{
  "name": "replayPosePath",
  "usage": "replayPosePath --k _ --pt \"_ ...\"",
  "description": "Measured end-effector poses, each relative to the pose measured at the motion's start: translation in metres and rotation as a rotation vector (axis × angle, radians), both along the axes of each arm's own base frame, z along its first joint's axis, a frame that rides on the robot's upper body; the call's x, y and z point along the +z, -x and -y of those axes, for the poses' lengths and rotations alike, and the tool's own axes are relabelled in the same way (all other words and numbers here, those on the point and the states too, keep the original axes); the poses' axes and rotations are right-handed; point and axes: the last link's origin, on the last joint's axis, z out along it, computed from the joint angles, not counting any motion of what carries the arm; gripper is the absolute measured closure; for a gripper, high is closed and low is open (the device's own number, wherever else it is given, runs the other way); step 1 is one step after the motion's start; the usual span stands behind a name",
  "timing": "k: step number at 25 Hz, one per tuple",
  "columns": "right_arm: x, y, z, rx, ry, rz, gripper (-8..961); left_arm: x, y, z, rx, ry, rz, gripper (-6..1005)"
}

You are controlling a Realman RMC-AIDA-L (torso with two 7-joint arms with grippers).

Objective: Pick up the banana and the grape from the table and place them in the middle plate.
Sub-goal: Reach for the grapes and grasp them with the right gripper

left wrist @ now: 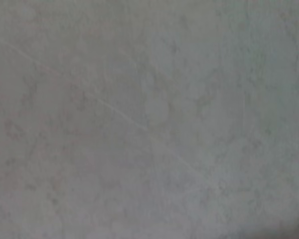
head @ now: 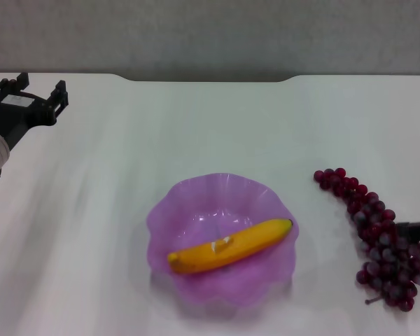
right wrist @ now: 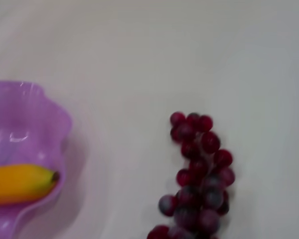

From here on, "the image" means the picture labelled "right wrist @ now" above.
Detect dark red grape bunch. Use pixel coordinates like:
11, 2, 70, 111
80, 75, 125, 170
146, 111, 236, 239

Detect yellow toy banana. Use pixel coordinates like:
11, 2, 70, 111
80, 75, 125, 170
0, 163, 61, 206

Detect purple scalloped plastic plate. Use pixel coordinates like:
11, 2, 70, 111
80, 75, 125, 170
0, 80, 73, 239

